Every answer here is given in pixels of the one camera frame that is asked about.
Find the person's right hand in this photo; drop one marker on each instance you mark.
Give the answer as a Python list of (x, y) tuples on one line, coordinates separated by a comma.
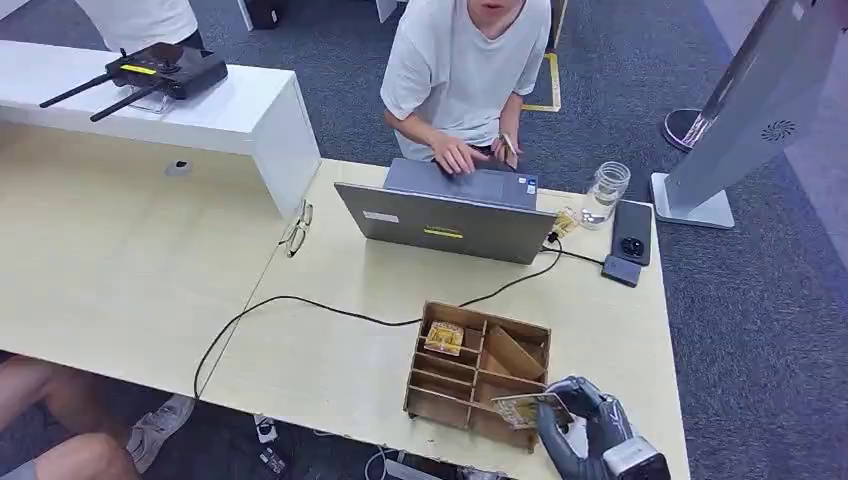
[(457, 156)]

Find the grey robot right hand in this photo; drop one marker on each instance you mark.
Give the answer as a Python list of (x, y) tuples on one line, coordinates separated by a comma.
[(609, 424)]

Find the person's left hand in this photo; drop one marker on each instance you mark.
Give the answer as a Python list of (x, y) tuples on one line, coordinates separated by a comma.
[(507, 159)]

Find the small card bundle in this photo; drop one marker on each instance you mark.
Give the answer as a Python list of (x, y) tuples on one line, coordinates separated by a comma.
[(509, 143)]

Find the grey laptop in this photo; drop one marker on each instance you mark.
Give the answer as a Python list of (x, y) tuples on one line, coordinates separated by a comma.
[(411, 222)]

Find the yellow card pack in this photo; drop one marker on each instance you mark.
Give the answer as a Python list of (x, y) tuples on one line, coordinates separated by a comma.
[(566, 222)]

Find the person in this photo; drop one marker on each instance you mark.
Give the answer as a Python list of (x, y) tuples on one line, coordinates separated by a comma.
[(60, 411), (139, 23), (464, 66)]

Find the clear glass jar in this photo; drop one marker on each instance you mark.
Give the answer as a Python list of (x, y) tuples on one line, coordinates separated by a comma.
[(607, 189)]

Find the black smartphone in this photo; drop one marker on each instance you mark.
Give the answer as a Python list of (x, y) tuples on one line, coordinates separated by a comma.
[(632, 228)]

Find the pale wooden furniture piece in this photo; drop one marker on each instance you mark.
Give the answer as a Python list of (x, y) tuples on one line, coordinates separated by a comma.
[(560, 23)]

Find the small dark power bank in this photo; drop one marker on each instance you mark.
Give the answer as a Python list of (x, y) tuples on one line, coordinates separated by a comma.
[(621, 271)]

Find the wooden compartment box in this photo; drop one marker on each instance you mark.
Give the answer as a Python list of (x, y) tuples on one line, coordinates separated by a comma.
[(440, 384)]

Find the round metal floor base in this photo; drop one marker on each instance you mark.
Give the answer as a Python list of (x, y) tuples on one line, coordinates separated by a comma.
[(679, 128)]

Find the thin-framed eyeglasses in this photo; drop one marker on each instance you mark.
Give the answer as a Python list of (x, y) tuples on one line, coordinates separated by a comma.
[(297, 240)]

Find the yellow card stack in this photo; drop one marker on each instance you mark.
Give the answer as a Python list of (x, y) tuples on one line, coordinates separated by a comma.
[(444, 338)]

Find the white desk shelf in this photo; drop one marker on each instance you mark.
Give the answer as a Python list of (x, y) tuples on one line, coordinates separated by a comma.
[(232, 112)]

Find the black box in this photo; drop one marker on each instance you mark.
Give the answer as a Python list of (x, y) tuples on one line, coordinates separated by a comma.
[(265, 12)]

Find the grey kiosk stand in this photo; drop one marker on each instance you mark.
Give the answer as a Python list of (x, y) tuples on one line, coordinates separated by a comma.
[(748, 106)]

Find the grey desk grommet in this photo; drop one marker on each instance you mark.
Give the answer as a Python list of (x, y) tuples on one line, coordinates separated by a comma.
[(177, 167)]

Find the black remote controller with antennas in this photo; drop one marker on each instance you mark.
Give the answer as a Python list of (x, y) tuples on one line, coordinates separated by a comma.
[(169, 66)]

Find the clear plastic stand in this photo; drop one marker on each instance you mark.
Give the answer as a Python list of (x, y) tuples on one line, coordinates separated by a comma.
[(154, 102)]

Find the small white black device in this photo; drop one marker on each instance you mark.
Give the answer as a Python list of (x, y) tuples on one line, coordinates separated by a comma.
[(266, 429)]

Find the small dark floor device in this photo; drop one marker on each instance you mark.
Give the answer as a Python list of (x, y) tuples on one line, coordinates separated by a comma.
[(273, 462)]

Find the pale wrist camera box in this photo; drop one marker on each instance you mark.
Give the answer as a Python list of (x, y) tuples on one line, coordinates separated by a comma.
[(636, 460)]

